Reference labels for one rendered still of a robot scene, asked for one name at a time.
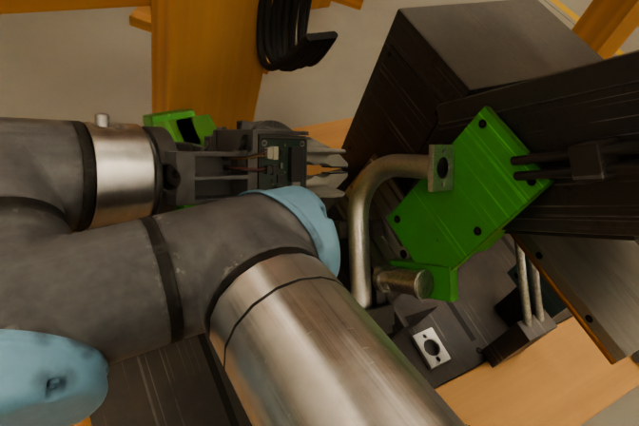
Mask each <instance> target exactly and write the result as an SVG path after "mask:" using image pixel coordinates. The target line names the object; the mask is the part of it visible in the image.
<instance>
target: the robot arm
mask: <svg viewBox="0 0 639 426"><path fill-rule="evenodd" d="M308 133H309V131H294V130H292V129H291V128H290V127H288V126H287V125H285V124H283V123H281V122H278V121H272V120H267V121H254V122H246V121H237V129H227V128H226V127H225V126H218V127H217V128H216V129H215V130H213V133H212V135H211V136H203V146H201V145H196V144H193V143H190V142H174V140H173V138H172V136H171V134H170V133H169V132H168V130H167V129H165V128H164V127H161V126H139V125H137V124H119V123H115V124H112V125H110V124H109V115H108V114H107V113H102V112H100V113H96V114H95V115H94V124H93V123H91V122H80V121H69V120H50V119H30V118H11V117H0V426H70V425H73V424H77V423H79V422H81V421H82V420H84V419H86V418H87V417H88V416H90V415H91V414H92V413H94V412H95V411H96V410H97V409H98V408H99V407H100V406H101V404H102V403H103V402H104V400H105V398H106V396H107V390H108V382H107V374H108V372H109V366H108V365H110V364H113V363H116V362H119V361H122V360H125V359H127V358H132V357H135V356H138V355H141V354H143V353H146V352H149V351H152V350H155V349H157V348H160V347H163V346H166V345H168V344H171V343H174V342H177V341H179V340H183V339H188V338H191V337H194V336H197V335H199V334H202V333H205V332H206V333H207V335H208V336H209V338H210V340H211V342H212V344H213V346H214V348H215V350H216V352H217V354H218V356H219V359H220V361H221V363H222V365H223V368H224V370H225V372H226V373H227V375H228V377H229V379H230V381H231V383H232V385H233V387H234V389H235V391H236V393H237V395H238V397H239V399H240V402H241V404H242V407H243V409H244V410H245V412H246V414H247V416H248V418H249V420H250V422H251V424H252V426H466V425H465V424H464V423H463V421H462V420H461V419H460V418H459V417H458V416H457V415H456V413H455V412H454V411H453V410H452V409H451V408H450V406H449V405H448V404H447V403H446V402H445V401H444V400H443V398H442V397H441V396H440V395H439V394H438V393H437V392H436V390H435V389H434V388H433V387H432V386H431V385H430V383H429V382H428V381H427V380H426V379H425V378H424V377H423V375H422V374H421V373H420V372H419V371H418V370H417V369H416V367H415V366H414V365H413V364H412V363H411V362H410V360H408V359H407V358H406V357H405V356H404V355H403V353H402V352H401V351H400V350H399V349H398V348H397V346H396V345H395V344H394V343H393V342H392V341H391V340H390V338H389V337H388V336H387V335H386V334H385V333H384V332H383V330H382V329H381V328H380V327H379V326H378V325H377V323H376V322H375V321H374V320H373V319H372V318H371V317H370V315H369V314H368V313H367V312H366V311H365V310H364V309H363V307H362V306H361V305H360V304H359V303H358V302H357V300H356V299H355V298H354V297H353V296H352V295H351V294H350V292H349V291H348V290H347V289H346V288H345V287H344V286H343V284H342V283H341V282H340V281H339V280H338V279H337V276H338V273H339V267H340V247H339V237H338V233H337V230H336V228H335V225H334V222H333V220H332V219H329V218H328V217H327V214H326V208H325V205H324V203H323V202H322V201H321V199H320V198H321V197H324V198H336V197H342V196H344V194H345V192H344V191H341V190H338V189H337V187H338V186H339V185H340V184H341V183H342V182H343V181H344V180H345V179H346V178H347V177H348V172H344V171H341V172H321V173H320V174H319V175H318V176H312V175H306V174H307V165H321V167H331V168H348V164H347V162H346V161H345V160H344V159H343V158H342V157H341V156H340V155H339V154H342V153H346V151H345V149H340V148H331V147H329V146H328V145H325V144H323V143H321V142H319V141H317V140H315V139H313V138H311V137H306V136H301V135H308ZM193 204H199V205H195V206H191V207H188V208H183V209H179V210H175V208H176V206H178V205H193ZM78 231H81V232H78ZM72 232H77V233H73V234H72Z"/></svg>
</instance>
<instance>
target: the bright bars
mask: <svg viewBox="0 0 639 426"><path fill-rule="evenodd" d="M513 241H514V250H515V257H516V266H517V274H518V282H519V290H520V298H521V306H522V314H523V320H521V321H519V322H517V323H516V324H515V325H513V326H512V327H511V328H509V329H508V330H507V331H506V332H504V333H503V334H502V335H501V336H499V337H498V338H497V339H495V340H494V341H493V342H491V343H490V344H489V345H487V346H486V347H485V348H484V349H482V350H481V352H482V353H483V355H484V356H485V358H486V359H487V361H488V362H489V363H490V365H491V366H492V368H494V367H495V366H497V365H498V364H500V363H502V362H504V361H506V360H508V359H510V358H512V357H514V356H516V355H518V354H519V353H521V352H522V351H524V350H525V349H527V348H528V347H529V346H531V345H532V344H534V343H535V342H537V341H538V340H539V339H541V338H543V337H544V336H546V335H547V334H549V333H550V331H552V330H553V329H555V328H556V327H557V325H556V324H555V323H554V321H553V320H552V318H551V317H550V316H549V314H548V313H547V312H546V310H545V309H543V303H542V295H541V286H540V278H539V272H538V270H537V269H536V268H535V266H534V265H533V264H532V262H531V261H530V260H529V266H530V273H531V282H532V298H533V306H534V314H533V315H532V311H531V303H530V294H529V286H528V278H527V269H526V262H525V253H524V252H523V251H522V249H521V248H520V247H519V246H518V244H517V243H516V242H515V240H513Z"/></svg>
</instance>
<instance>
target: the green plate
mask: <svg viewBox="0 0 639 426"><path fill-rule="evenodd" d="M452 145H455V159H454V188H453V190H447V191H436V192H430V191H428V180H426V179H420V180H419V182H418V183H417V184H416V185H415V186H414V187H413V189H412V190H411V191H410V192H409V193H408V194H407V195H406V197H405V198H404V199H403V200H402V201H401V202H400V203H399V205H398V206H397V207H396V208H395V209H394V210H393V212H392V213H391V214H390V215H389V216H388V217H387V220H388V222H389V223H390V225H391V226H392V227H393V229H394V230H395V232H396V233H397V235H398V237H399V238H400V240H401V242H402V243H403V245H404V246H405V248H406V249H407V251H408V252H409V254H410V255H411V257H412V259H413V260H414V262H421V263H428V264H435V265H443V266H450V267H451V271H455V270H456V269H457V268H458V267H459V266H460V265H462V264H463V263H464V262H465V261H466V260H467V259H469V258H470V257H471V256H472V255H473V254H474V253H475V252H479V251H484V250H487V249H489V248H490V247H491V246H492V245H493V244H494V243H495V242H497V241H498V240H499V239H500V238H501V237H502V236H503V235H505V234H504V232H505V231H506V230H501V229H502V228H503V227H504V226H505V225H507V224H508V223H509V222H510V221H511V220H512V219H513V218H514V217H516V216H517V215H518V214H519V213H520V212H521V211H522V210H523V209H525V208H526V207H527V206H528V205H529V204H530V203H531V202H532V201H534V200H535V199H536V198H537V197H538V196H539V195H540V194H541V193H543V192H544V191H545V190H546V189H547V188H548V187H549V186H550V185H551V184H553V183H554V182H555V179H554V178H552V179H537V180H522V181H516V180H515V179H514V178H513V174H514V172H517V171H529V170H540V169H542V168H541V167H544V166H543V165H542V164H541V163H537V164H526V165H512V164H511V157H513V156H522V155H529V153H531V152H530V151H529V150H528V149H527V148H526V147H525V146H524V144H523V143H522V142H521V141H520V140H519V139H518V138H517V137H516V135H515V134H514V133H513V132H512V131H511V130H510V129H509V127H508V126H507V125H506V124H505V123H504V122H503V121H502V120H501V118H500V117H499V116H498V115H497V114H496V113H495V112H494V110H493V109H492V108H491V107H490V106H484V107H483V108H482V109H481V110H480V111H479V112H478V114H477V115H476V116H475V117H474V118H473V119H472V121H471V122H470V123H469V124H468V125H467V126H466V127H465V129H464V130H463V131H462V132H461V133H460V134H459V135H458V137H457V138H456V139H455V140H454V141H453V142H452Z"/></svg>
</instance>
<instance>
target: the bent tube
mask: <svg viewBox="0 0 639 426"><path fill-rule="evenodd" d="M454 159H455V145H429V155H421V154H391V155H386V156H383V157H381V158H378V159H376V160H375V161H373V162H372V163H370V164H369V165H368V166H367V167H366V168H365V169H364V170H363V171H362V172H361V173H360V175H359V176H358V178H357V180H356V182H355V184H354V186H353V189H352V192H351V195H350V199H349V203H348V211H347V225H348V246H349V268H350V289H351V295H352V296H353V297H354V298H355V299H356V300H357V302H358V303H359V304H360V305H361V306H362V307H363V309H364V310H366V309H369V308H373V305H372V283H371V262H370V240H369V207H370V203H371V200H372V197H373V195H374V193H375V191H376V189H377V188H378V187H379V185H380V184H381V183H383V182H384V181H385V180H387V179H390V178H393V177H402V178H415V179H426V180H428V191H430V192H436V191H447V190H453V188H454Z"/></svg>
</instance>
